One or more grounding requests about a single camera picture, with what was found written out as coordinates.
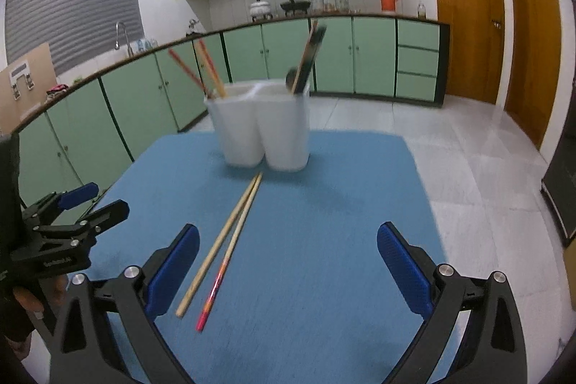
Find cardboard box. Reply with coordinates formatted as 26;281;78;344
562;238;576;299

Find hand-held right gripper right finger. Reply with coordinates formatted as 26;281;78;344
377;221;528;384

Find green kitchen base cabinets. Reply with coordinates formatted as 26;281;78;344
0;15;451;223

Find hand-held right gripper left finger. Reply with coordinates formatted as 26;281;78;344
49;223;201;384

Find white two-compartment utensil holder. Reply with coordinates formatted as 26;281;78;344
203;80;312;172

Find plain wooden chopstick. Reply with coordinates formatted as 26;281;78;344
175;172;263;318

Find red-ended wooden chopstick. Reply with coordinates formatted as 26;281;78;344
291;19;319;94
167;48;212;99
193;39;228;99

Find wooden door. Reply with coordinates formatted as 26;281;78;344
424;0;505;105
503;0;563;151

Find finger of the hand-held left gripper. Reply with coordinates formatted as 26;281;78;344
40;199;130;247
20;181;100;223

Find person's left hand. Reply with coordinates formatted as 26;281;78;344
0;275;69;342

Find black appliance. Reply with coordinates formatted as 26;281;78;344
540;136;576;238

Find cardboard sheet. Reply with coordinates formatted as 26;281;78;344
0;42;57;133

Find blue tablecloth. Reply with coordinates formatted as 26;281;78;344
67;131;446;384

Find black chopstick with silver band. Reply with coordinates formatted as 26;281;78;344
297;26;325;94
301;25;328;93

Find black wok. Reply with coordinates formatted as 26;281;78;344
280;0;312;17

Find white cooking pot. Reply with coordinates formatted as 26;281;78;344
249;0;273;21

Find chrome faucet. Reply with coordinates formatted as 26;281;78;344
114;21;133;56

